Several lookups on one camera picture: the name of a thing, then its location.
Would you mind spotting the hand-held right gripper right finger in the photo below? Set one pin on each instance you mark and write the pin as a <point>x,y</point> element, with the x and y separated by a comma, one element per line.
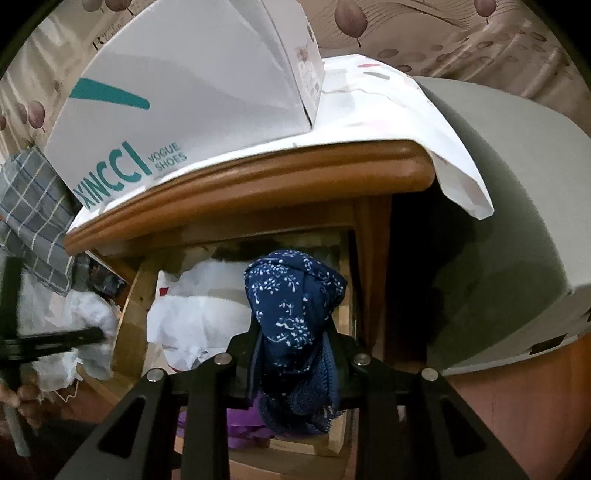
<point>339,364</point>

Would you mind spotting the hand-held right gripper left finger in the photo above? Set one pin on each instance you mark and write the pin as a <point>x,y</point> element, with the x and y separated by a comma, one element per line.
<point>240,350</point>

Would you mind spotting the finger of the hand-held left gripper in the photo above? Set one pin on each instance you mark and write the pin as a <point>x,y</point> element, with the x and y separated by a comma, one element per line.
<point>60,342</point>

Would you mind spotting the blue floral underwear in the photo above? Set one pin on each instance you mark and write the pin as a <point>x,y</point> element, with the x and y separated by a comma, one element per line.
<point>286,295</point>

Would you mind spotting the wooden drawer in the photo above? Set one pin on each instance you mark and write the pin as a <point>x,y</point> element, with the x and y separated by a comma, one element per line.
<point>134,314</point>

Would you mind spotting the white shoe box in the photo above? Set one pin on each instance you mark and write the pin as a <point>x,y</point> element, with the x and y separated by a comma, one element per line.
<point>184,83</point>

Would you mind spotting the purple underwear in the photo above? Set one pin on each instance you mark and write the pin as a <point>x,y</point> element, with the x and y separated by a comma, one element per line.
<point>244,417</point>

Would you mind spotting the person's left hand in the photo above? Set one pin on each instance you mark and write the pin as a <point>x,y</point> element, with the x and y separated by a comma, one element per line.
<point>27,394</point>

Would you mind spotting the white plastic bag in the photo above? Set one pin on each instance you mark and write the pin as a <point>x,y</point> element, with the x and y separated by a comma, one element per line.
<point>198,314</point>

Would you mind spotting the dark patterned bag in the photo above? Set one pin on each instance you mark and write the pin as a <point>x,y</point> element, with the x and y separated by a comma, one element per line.
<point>106,281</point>

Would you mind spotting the grey plaid cloth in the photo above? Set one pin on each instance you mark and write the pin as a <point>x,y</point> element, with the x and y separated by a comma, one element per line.
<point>32,207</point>

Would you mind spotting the wooden nightstand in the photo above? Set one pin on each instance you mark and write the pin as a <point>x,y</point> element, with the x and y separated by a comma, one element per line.
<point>277,175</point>

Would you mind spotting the grey cabinet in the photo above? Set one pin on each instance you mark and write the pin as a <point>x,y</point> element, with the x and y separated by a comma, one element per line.
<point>508,207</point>

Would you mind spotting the white printed nightstand cover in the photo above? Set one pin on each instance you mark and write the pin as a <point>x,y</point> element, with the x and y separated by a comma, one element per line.
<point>369,101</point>

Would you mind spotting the leaf print curtain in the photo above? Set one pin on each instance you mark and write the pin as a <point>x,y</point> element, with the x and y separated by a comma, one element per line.
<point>438,37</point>

